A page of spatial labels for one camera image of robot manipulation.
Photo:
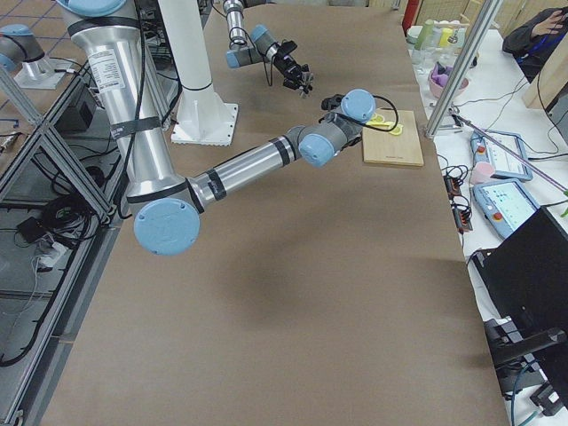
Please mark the lemon slice by knife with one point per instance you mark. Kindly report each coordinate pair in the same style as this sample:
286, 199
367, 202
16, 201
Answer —
398, 130

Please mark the near teach pendant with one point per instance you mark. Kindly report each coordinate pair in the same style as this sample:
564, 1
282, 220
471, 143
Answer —
505, 204

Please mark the wooden cutting board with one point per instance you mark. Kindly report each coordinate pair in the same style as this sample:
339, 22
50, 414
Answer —
382, 148

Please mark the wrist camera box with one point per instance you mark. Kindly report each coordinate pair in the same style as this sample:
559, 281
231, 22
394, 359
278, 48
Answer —
331, 103
286, 47

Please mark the seated person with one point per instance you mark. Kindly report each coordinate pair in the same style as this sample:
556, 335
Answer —
532, 44

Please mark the green cup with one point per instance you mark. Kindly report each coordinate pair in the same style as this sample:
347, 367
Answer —
425, 35

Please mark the pink cup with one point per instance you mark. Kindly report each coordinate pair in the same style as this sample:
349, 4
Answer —
482, 172

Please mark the pink bowl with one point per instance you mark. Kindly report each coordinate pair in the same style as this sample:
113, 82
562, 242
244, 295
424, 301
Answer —
435, 90

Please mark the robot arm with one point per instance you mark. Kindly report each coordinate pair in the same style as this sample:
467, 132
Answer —
166, 203
261, 46

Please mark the black monitor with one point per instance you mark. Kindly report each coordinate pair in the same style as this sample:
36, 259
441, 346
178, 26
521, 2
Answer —
526, 278

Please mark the yellow cup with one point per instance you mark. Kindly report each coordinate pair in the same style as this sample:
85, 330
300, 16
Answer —
445, 34

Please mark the teach pendant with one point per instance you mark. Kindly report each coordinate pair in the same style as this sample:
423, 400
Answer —
505, 204
504, 164

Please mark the lemon slice end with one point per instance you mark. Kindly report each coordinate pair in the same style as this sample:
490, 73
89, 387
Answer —
376, 118

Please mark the purple cloth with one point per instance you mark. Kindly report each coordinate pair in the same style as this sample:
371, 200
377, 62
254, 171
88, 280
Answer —
440, 74

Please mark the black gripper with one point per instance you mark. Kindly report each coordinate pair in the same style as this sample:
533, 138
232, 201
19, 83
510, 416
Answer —
293, 71

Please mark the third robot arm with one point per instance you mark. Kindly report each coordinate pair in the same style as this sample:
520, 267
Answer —
19, 48

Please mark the far teach pendant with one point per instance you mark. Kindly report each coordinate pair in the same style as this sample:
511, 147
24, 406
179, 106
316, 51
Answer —
504, 164

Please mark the aluminium frame post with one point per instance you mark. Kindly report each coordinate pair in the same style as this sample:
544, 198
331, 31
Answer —
476, 36

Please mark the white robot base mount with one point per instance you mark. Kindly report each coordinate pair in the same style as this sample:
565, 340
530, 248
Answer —
203, 118

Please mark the yellow plastic knife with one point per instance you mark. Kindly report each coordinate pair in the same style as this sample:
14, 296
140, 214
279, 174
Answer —
383, 126

